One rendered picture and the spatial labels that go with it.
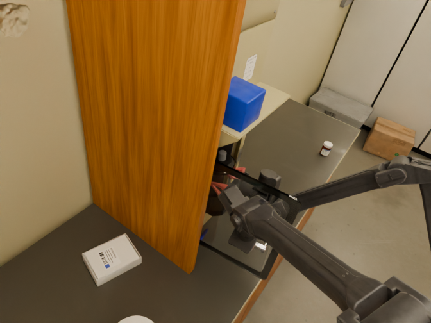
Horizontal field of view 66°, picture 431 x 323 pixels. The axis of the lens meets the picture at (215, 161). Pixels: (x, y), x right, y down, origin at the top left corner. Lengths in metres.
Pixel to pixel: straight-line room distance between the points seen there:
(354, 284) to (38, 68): 0.91
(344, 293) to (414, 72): 3.48
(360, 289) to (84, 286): 0.90
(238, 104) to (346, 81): 3.30
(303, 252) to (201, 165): 0.36
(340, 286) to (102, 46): 0.75
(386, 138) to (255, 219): 3.16
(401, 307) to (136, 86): 0.71
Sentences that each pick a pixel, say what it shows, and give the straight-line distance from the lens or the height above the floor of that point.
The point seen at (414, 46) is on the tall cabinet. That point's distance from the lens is 3.86.
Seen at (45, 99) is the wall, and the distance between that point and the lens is 1.10.
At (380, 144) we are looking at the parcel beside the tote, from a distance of 3.84.
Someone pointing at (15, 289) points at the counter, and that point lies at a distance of 1.28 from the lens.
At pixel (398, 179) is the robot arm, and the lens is 0.95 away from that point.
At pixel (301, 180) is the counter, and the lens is 1.68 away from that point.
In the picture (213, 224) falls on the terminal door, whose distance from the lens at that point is 1.12.
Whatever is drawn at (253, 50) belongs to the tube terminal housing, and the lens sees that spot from 0.99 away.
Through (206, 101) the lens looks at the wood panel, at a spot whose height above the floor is 1.62.
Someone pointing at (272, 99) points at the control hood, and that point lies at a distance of 1.05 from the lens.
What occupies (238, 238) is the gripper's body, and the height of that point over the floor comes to 1.27.
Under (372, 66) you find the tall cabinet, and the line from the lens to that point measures 3.97.
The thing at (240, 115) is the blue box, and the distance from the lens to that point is 0.84.
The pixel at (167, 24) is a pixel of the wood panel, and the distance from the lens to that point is 0.75.
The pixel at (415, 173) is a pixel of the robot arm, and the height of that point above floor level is 1.52.
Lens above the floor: 2.00
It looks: 41 degrees down
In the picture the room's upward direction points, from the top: 11 degrees clockwise
